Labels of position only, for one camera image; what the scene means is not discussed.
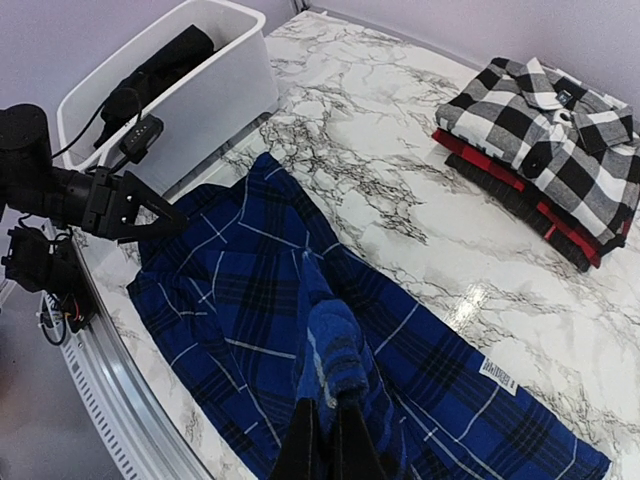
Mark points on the blue plaid long sleeve shirt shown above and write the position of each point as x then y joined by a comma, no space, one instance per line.
257,305

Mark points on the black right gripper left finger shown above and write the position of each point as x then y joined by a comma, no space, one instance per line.
299,457

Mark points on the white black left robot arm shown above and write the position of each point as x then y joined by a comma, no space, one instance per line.
38,263

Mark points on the white plastic bin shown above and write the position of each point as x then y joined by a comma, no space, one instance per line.
201,112

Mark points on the red black folded shirt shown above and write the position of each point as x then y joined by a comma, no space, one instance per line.
520,198

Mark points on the aluminium front rail frame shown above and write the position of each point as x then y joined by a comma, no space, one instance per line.
137,432

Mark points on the black white checked folded shirt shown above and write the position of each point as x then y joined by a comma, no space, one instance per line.
576,145

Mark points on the black garment in bin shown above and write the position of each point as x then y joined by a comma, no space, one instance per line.
149,80

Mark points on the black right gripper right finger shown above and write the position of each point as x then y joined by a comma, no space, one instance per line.
354,453

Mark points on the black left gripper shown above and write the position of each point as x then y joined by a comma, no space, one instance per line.
87,201

